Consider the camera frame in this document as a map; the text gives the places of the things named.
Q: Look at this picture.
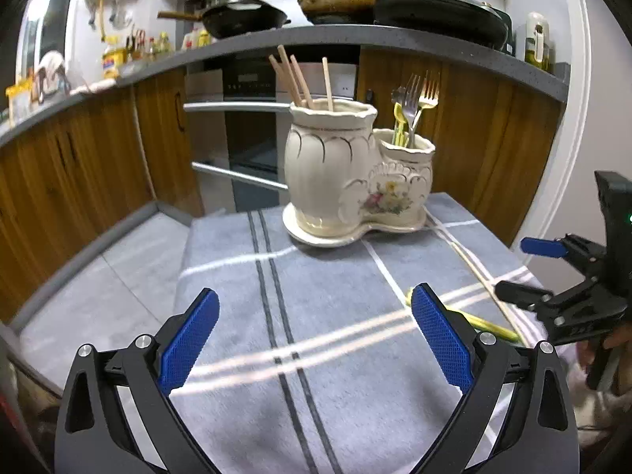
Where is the yellow plastic utensil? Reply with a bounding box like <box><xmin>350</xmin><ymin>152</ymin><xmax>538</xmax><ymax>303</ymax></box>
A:
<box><xmin>392</xmin><ymin>103</ymin><xmax>407</xmax><ymax>147</ymax></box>

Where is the silver flower-handle spoon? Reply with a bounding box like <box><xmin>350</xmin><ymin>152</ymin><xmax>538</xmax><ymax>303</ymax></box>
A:
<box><xmin>391</xmin><ymin>87</ymin><xmax>406</xmax><ymax>107</ymax></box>

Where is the wooden chopstick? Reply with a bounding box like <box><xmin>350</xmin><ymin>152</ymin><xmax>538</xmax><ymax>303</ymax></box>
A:
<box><xmin>322</xmin><ymin>57</ymin><xmax>334</xmax><ymax>113</ymax></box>
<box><xmin>426</xmin><ymin>217</ymin><xmax>534</xmax><ymax>349</ymax></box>
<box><xmin>277</xmin><ymin>45</ymin><xmax>303</xmax><ymax>107</ymax></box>
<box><xmin>268</xmin><ymin>55</ymin><xmax>301</xmax><ymax>106</ymax></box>
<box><xmin>290</xmin><ymin>55</ymin><xmax>315</xmax><ymax>109</ymax></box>

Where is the person's right hand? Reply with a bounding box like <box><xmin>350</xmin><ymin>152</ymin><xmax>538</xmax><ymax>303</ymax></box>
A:
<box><xmin>576</xmin><ymin>322</ymin><xmax>631</xmax><ymax>396</ymax></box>

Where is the wooden chopstick on cloth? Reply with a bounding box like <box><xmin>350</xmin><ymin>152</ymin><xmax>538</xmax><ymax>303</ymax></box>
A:
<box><xmin>426</xmin><ymin>217</ymin><xmax>534</xmax><ymax>349</ymax></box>

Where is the yellow-green utensil on cloth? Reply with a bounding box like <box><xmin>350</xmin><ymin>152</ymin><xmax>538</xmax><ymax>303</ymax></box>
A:
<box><xmin>405</xmin><ymin>287</ymin><xmax>523</xmax><ymax>344</ymax></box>

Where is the olive oil bottle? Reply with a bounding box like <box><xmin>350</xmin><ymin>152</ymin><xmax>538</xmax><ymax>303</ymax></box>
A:
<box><xmin>525</xmin><ymin>12</ymin><xmax>549</xmax><ymax>71</ymax></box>

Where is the gold fork in holder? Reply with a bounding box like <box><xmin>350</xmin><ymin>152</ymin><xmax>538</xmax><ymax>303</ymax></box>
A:
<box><xmin>409</xmin><ymin>71</ymin><xmax>440</xmax><ymax>135</ymax></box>

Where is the silver fork in holder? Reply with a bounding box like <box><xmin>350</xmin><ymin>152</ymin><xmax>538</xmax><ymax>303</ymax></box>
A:
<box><xmin>403</xmin><ymin>74</ymin><xmax>421</xmax><ymax>148</ymax></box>

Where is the cream ceramic utensil holder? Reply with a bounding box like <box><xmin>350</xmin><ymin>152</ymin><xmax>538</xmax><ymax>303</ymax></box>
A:
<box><xmin>283</xmin><ymin>98</ymin><xmax>436</xmax><ymax>247</ymax></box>

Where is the grey striped table cloth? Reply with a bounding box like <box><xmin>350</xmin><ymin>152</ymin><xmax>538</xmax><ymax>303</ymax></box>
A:
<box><xmin>170</xmin><ymin>194</ymin><xmax>545</xmax><ymax>473</ymax></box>

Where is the large black lidded pan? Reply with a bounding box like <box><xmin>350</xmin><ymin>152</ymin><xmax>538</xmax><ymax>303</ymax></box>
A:
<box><xmin>374</xmin><ymin>0</ymin><xmax>508</xmax><ymax>50</ymax></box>

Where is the wooden chopstick in holder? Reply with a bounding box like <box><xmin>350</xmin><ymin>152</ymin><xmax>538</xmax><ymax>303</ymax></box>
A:
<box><xmin>290</xmin><ymin>55</ymin><xmax>315</xmax><ymax>109</ymax></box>
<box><xmin>277</xmin><ymin>45</ymin><xmax>303</xmax><ymax>107</ymax></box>
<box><xmin>268</xmin><ymin>55</ymin><xmax>301</xmax><ymax>106</ymax></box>

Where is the brown frying pan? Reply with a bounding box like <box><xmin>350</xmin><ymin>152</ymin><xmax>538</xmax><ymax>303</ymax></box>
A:
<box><xmin>298</xmin><ymin>0</ymin><xmax>375</xmax><ymax>24</ymax></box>

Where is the stainless built-in oven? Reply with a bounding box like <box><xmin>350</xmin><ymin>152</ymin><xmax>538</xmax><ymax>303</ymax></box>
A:
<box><xmin>182</xmin><ymin>56</ymin><xmax>359</xmax><ymax>213</ymax></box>

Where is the yellow seasoning package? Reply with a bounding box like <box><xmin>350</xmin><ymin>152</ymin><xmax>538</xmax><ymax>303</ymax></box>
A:
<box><xmin>102</xmin><ymin>47</ymin><xmax>128</xmax><ymax>78</ymax></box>

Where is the black wok wooden handle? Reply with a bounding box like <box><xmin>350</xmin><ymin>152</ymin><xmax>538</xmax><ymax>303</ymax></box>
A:
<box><xmin>158</xmin><ymin>0</ymin><xmax>288</xmax><ymax>39</ymax></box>

